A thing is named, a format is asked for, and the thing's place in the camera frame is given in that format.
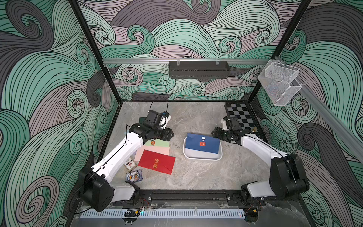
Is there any light green envelope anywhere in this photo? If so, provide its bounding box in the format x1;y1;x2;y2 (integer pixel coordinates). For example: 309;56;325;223
145;139;169;147

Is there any dark blue envelope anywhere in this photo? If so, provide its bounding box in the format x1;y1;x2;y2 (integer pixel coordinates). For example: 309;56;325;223
185;133;220;154

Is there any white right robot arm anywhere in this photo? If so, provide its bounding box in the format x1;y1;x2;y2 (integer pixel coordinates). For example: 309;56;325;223
211;116;310;200

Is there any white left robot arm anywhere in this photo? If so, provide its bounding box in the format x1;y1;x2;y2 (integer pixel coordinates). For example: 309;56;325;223
75;123;175;212

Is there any framed card box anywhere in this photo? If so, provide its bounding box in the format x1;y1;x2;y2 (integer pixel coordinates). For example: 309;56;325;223
124;158;137;172

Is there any white plastic storage box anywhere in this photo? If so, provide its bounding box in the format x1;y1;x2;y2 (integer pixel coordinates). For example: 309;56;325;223
183;137;223;161

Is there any blue playing card box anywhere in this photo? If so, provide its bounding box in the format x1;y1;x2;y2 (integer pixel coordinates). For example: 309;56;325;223
126;170;143;183

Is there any dark green envelope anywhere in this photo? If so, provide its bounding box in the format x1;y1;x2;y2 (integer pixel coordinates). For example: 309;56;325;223
139;117;146;126

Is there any pink envelope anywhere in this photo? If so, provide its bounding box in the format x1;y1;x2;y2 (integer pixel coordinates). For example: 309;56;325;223
134;146;170;162

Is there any black white chessboard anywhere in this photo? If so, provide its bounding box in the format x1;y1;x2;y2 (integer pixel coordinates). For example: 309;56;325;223
225;102;258;131

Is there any red envelope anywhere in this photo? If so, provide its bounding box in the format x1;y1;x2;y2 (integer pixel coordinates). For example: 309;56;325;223
139;150;175;175

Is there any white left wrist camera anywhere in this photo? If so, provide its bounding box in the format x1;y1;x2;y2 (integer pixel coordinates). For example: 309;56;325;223
159;111;171;127

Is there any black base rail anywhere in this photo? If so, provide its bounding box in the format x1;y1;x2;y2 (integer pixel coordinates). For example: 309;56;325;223
79;188;301;203

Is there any black wall shelf tray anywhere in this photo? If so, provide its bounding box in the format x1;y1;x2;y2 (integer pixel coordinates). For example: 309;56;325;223
169;60;231;80

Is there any clear acrylic wall bin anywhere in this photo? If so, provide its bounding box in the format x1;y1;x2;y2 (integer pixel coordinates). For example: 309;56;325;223
258;60;302;106

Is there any white perforated cable duct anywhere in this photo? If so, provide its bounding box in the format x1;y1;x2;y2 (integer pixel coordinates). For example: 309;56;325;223
80;208;245;219

